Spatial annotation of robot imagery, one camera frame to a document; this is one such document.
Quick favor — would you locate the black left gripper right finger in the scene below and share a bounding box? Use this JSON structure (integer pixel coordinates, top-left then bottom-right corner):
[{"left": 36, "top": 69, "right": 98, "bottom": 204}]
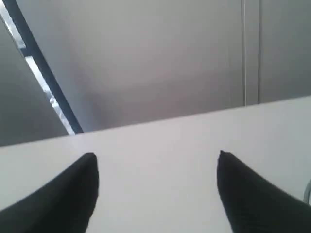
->
[{"left": 217, "top": 151, "right": 311, "bottom": 233}]

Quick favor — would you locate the window with dark frame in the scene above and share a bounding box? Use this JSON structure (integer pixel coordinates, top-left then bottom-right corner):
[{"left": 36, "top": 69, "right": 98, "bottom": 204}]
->
[{"left": 0, "top": 0, "right": 84, "bottom": 135}]

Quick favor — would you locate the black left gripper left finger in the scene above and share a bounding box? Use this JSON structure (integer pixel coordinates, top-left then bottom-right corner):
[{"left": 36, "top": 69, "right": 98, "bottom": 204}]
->
[{"left": 0, "top": 153, "right": 99, "bottom": 233}]

